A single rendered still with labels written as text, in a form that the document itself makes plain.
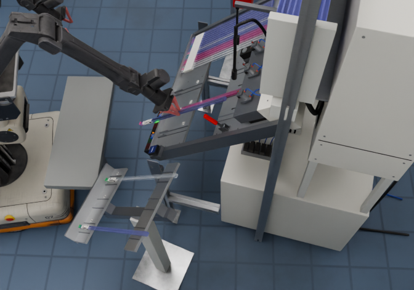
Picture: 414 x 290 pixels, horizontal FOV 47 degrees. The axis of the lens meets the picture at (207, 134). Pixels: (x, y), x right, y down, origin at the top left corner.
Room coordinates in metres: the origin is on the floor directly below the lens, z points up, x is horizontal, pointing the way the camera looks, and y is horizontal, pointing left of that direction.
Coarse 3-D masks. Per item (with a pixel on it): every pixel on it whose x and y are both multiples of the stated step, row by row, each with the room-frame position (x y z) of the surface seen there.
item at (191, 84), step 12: (192, 72) 1.31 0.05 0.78; (204, 72) 1.26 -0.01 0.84; (180, 84) 1.27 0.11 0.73; (192, 84) 1.22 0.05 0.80; (180, 96) 1.19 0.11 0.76; (192, 96) 1.15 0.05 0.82; (168, 120) 1.08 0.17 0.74; (180, 120) 1.04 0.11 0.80; (168, 132) 1.01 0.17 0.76; (180, 132) 0.97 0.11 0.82; (156, 144) 0.97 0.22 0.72; (168, 144) 0.94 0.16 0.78
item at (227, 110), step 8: (240, 64) 1.17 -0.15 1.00; (240, 72) 1.12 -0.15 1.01; (232, 80) 1.10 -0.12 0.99; (240, 80) 1.08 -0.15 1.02; (232, 88) 1.06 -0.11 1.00; (232, 96) 1.01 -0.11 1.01; (224, 104) 0.99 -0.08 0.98; (232, 104) 0.97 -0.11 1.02; (224, 112) 0.95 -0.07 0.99; (232, 112) 0.93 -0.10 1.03; (224, 120) 0.91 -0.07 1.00; (232, 120) 0.89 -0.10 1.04; (264, 120) 0.81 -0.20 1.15; (216, 128) 0.89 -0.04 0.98; (232, 128) 0.85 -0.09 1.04; (240, 128) 0.83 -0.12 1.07
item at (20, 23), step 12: (12, 12) 1.01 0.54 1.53; (12, 24) 0.97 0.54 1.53; (24, 24) 0.97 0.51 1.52; (36, 24) 0.98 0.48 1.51; (48, 24) 0.99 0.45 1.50; (12, 36) 0.94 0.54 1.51; (24, 36) 0.94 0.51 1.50; (36, 36) 0.95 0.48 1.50; (48, 36) 0.95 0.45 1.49; (0, 48) 0.95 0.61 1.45; (12, 48) 0.95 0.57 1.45; (0, 60) 0.95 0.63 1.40; (0, 72) 0.95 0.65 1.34
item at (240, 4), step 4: (236, 4) 1.16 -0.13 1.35; (240, 4) 1.16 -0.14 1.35; (244, 4) 1.16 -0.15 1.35; (248, 4) 1.16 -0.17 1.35; (252, 4) 1.16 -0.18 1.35; (256, 4) 1.15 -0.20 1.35; (244, 8) 1.15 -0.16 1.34; (248, 8) 1.15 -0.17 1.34; (252, 8) 1.15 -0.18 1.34; (256, 8) 1.14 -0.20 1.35; (260, 8) 1.14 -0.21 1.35; (264, 8) 1.14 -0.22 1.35; (268, 8) 1.13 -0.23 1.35; (272, 8) 1.13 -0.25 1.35; (276, 8) 1.13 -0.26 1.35; (268, 12) 1.13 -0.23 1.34
